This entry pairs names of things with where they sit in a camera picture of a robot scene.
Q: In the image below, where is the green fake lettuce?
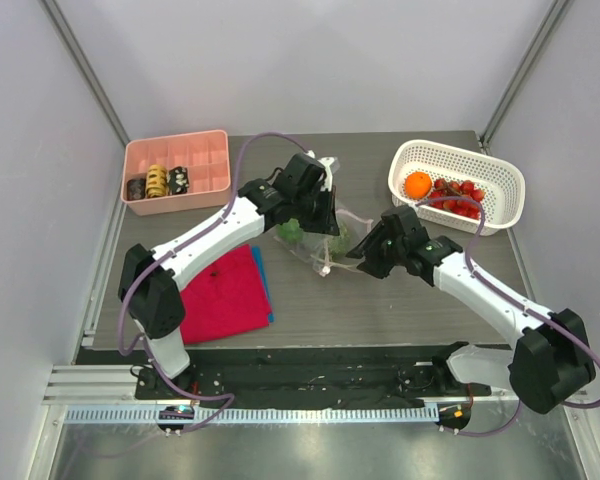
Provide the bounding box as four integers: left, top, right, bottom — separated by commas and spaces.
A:
276, 219, 304, 245

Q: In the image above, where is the red folded cloth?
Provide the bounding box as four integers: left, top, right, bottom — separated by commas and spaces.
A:
180, 245, 253, 345

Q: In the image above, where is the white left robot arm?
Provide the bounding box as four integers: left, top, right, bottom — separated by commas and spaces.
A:
118, 153, 340, 399

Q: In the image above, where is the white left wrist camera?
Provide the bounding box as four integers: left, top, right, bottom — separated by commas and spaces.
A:
306, 150, 340, 192

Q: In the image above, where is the orange fake orange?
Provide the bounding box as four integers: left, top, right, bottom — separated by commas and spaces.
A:
404, 171, 433, 200

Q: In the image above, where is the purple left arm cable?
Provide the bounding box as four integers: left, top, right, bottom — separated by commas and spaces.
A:
117, 132, 316, 434

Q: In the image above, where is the pink compartment tray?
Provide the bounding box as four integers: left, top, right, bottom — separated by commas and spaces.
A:
120, 130, 231, 216

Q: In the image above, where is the yellow spiral item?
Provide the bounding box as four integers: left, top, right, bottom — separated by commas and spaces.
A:
145, 164, 169, 198

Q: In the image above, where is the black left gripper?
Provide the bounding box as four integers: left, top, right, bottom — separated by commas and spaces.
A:
293, 185, 341, 236

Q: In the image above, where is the green netted fake melon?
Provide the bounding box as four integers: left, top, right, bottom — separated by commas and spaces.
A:
325, 222, 352, 261

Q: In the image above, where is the white perforated plastic basket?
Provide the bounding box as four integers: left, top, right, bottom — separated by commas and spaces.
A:
387, 140, 526, 236

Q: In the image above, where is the clear zip top bag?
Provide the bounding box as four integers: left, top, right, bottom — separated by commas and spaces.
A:
274, 201, 374, 277

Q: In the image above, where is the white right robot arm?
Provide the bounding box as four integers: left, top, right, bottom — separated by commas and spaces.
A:
347, 205, 596, 414

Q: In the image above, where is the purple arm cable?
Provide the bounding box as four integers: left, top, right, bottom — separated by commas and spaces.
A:
117, 132, 316, 434
414, 197, 600, 437

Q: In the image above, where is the blue folded cloth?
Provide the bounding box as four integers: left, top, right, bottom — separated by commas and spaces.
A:
247, 244, 274, 331

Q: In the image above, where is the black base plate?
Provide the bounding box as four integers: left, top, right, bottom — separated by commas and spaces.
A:
134, 344, 492, 409

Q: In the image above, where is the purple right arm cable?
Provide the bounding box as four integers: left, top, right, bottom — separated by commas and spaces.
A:
414, 197, 600, 437

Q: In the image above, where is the red yellow lychee bunch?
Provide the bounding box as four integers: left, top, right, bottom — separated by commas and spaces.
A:
429, 178, 486, 220

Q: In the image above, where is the black white patterned item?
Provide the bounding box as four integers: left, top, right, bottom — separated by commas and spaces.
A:
167, 166, 189, 195

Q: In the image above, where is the dark brown round item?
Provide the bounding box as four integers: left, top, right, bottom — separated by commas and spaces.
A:
125, 178, 146, 201

